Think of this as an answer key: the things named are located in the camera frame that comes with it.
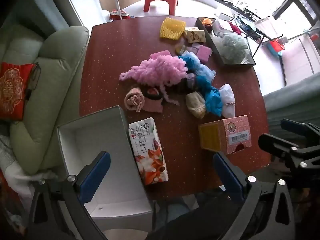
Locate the pink fluffy yarn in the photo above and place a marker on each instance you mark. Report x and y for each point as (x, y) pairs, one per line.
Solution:
(160, 67)

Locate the white paper card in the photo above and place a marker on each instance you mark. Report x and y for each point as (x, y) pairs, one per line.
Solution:
(193, 47)

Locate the white grey blanket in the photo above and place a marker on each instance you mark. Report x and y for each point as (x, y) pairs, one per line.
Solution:
(15, 175)

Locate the dark rectangular tray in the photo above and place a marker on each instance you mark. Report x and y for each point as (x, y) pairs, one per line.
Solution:
(247, 58)

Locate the pale green sofa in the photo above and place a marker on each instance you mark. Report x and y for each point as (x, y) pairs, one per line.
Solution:
(55, 80)

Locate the cream printed box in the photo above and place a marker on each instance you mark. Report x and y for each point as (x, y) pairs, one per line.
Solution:
(196, 35)

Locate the pink rectangular sponge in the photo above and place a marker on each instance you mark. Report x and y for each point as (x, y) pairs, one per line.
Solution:
(204, 53)
(161, 54)

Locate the red white mop head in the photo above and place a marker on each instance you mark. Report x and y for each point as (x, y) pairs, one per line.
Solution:
(117, 15)

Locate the dark red mesh pouf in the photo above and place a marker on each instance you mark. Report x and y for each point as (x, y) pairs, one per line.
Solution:
(235, 28)

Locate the purple striped knitted sock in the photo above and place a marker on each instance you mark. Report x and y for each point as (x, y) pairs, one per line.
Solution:
(191, 78)

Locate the red embroidered cushion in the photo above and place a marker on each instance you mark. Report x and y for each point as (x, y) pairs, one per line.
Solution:
(12, 90)

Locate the pink folded cloth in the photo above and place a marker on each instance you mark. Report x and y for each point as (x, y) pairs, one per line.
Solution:
(153, 105)

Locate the pale green bath pouf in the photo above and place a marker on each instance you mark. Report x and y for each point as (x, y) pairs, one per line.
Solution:
(235, 47)

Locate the white cardboard box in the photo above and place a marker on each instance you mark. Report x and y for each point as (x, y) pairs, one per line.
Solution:
(82, 142)

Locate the floral tissue pack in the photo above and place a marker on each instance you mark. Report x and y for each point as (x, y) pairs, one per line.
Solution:
(147, 150)

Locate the orange fabric flower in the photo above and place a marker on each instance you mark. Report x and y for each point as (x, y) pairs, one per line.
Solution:
(207, 21)

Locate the black folding rack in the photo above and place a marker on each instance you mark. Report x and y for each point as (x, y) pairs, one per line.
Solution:
(258, 33)

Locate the beige knitted sock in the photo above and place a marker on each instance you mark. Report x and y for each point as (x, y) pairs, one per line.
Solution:
(196, 105)

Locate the pink cardboard box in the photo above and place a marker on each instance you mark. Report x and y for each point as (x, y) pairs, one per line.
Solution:
(232, 130)

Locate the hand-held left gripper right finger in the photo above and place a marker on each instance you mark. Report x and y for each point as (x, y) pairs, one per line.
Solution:
(226, 172)

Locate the black red hair scrunchie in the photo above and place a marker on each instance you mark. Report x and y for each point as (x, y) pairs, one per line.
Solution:
(151, 92)

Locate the grey fabric bench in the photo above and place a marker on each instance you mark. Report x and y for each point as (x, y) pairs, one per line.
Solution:
(295, 97)

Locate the red bucket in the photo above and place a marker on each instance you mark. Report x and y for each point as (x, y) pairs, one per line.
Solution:
(275, 46)

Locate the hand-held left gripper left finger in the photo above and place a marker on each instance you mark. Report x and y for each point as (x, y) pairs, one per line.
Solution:
(96, 177)

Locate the light blue plastic cover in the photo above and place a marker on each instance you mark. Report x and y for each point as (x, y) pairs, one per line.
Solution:
(207, 71)
(191, 54)

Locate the pink towel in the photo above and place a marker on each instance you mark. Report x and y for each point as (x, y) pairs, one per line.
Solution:
(133, 100)

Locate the dark red cloth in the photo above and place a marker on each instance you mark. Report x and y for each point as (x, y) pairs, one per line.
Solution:
(208, 28)

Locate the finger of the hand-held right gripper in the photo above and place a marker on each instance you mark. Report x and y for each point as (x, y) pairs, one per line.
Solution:
(275, 143)
(291, 125)

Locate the yellow foam net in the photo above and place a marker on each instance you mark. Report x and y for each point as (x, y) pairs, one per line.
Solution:
(172, 28)

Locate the round yellow sponge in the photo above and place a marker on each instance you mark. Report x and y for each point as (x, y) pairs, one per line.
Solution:
(181, 50)

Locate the white plastic bag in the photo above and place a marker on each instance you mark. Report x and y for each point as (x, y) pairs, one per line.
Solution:
(221, 26)

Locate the white cloth bundle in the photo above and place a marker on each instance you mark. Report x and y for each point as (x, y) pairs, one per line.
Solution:
(227, 100)

